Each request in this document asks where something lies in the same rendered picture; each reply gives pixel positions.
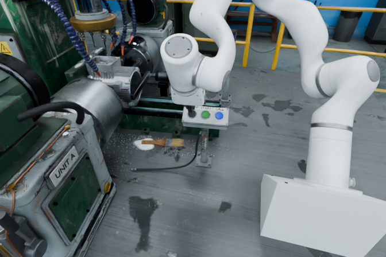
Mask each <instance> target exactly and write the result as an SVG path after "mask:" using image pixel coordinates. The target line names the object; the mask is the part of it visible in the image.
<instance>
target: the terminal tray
mask: <svg viewBox="0 0 386 257"><path fill-rule="evenodd" d="M93 60H95V61H96V62H95V64H96V67H98V71H99V73H100V75H101V77H99V76H98V75H97V73H96V72H94V71H93V70H92V68H91V67H90V66H89V65H88V64H87V63H86V67H87V71H88V74H89V76H93V78H96V79H97V78H101V79H102V78H103V79H105V78H106V79H113V78H114V73H115V70H116V69H117V68H118V67H120V66H121V61H120V57H117V58H116V57H112V56H98V57H97V56H95V57H94V58H93Z"/></svg>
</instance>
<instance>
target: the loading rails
mask: <svg viewBox="0 0 386 257"><path fill-rule="evenodd" d="M221 104H222V101H221V100H207V99H206V104H204V105H202V106H204V107H219V108H221ZM183 108H184V106H183V105H182V104H175V103H174V102H173V101H172V97H167V96H152V95H140V101H139V102H138V104H137V105H136V106H134V107H129V108H123V118H122V120H121V122H120V123H119V125H118V126H117V128H116V129H115V131H114V132H119V130H120V129H131V130H141V134H142V135H149V133H150V131H156V132H163V133H172V137H173V138H180V136H181V134H188V135H199V132H200V130H201V128H199V127H186V126H183V124H182V116H183ZM213 137H219V129H212V128H209V138H208V141H212V140H213Z"/></svg>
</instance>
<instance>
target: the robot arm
mask: <svg viewBox="0 0 386 257"><path fill-rule="evenodd" d="M231 1H232V0H195V1H194V3H193V5H192V7H191V10H190V22H191V23H192V24H193V25H194V26H195V27H196V28H197V29H198V30H200V31H201V32H203V33H204V34H206V35H208V36H209V37H210V38H211V39H212V40H213V41H214V42H215V43H216V44H217V46H218V49H219V50H218V53H217V55H216V56H215V57H213V58H211V57H207V56H204V55H202V54H201V53H200V52H199V51H198V44H197V42H196V40H195V39H194V38H193V37H191V36H190V35H187V34H184V33H178V34H173V35H171V36H169V37H167V38H166V39H165V40H164V41H163V43H162V45H161V48H160V53H161V56H162V59H163V63H164V66H165V69H166V71H167V75H168V78H169V82H170V84H171V97H172V101H173V102H174V103H175V104H182V105H183V106H184V107H186V109H188V112H191V113H193V110H194V109H195V106H202V105H204V104H206V100H205V98H204V96H205V90H207V91H211V92H219V91H220V90H221V89H222V88H223V87H224V85H225V83H226V81H227V79H228V77H229V74H230V71H231V69H232V67H233V64H234V60H235V56H236V44H235V40H234V37H233V34H232V31H231V29H230V27H229V25H228V24H227V22H226V21H225V19H224V16H225V14H226V12H227V10H228V8H229V6H230V4H231ZM252 2H253V3H254V4H255V6H256V7H257V8H259V9H260V10H262V11H264V12H266V13H268V14H270V15H273V16H275V17H276V18H278V19H279V20H280V21H281V22H282V23H283V24H284V25H285V26H286V28H287V29H288V31H289V33H290V35H291V36H292V38H293V40H294V42H295V44H296V46H297V49H298V52H299V56H300V78H301V85H302V88H303V90H304V92H305V93H306V94H307V95H308V96H310V97H312V98H316V99H323V98H331V99H330V100H329V101H328V102H326V103H325V104H324V105H322V106H321V107H319V108H318V109H317V110H316V111H315V112H314V113H313V115H312V118H311V126H310V137H309V144H308V156H307V167H306V178H305V179H302V178H294V181H295V182H298V183H301V184H305V185H309V186H314V187H317V188H322V189H327V190H332V191H336V192H341V193H347V194H354V195H359V196H362V194H363V192H362V191H359V190H355V189H350V188H349V187H350V186H351V187H355V184H356V181H355V179H354V178H352V179H351V178H350V177H349V175H350V159H351V150H352V135H353V121H354V116H355V114H356V112H357V110H358V109H359V108H360V107H361V106H362V104H363V103H364V102H365V101H366V100H367V99H368V98H369V97H370V96H371V94H372V93H373V92H374V90H375V89H376V87H377V85H378V83H379V80H380V70H379V67H378V65H377V63H376V62H375V61H374V60H373V59H371V58H370V57H367V56H352V57H347V58H345V59H340V60H337V61H333V62H330V63H327V64H325V63H324V62H323V60H322V52H323V50H324V49H325V47H326V45H327V42H328V38H329V35H328V31H327V27H326V25H325V22H324V20H323V18H322V16H321V14H320V12H319V11H318V9H317V8H316V6H315V5H314V4H313V3H311V2H309V1H305V0H252Z"/></svg>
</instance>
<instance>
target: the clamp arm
mask: <svg viewBox="0 0 386 257"><path fill-rule="evenodd" d="M149 75H150V71H146V73H145V74H144V76H143V77H142V78H141V80H140V81H139V82H138V84H137V85H136V87H135V88H134V90H133V91H132V92H131V93H130V99H131V100H135V99H136V97H137V96H138V94H139V93H140V91H141V90H142V88H143V87H144V85H145V84H146V82H147V81H148V79H149V78H150V77H151V76H149Z"/></svg>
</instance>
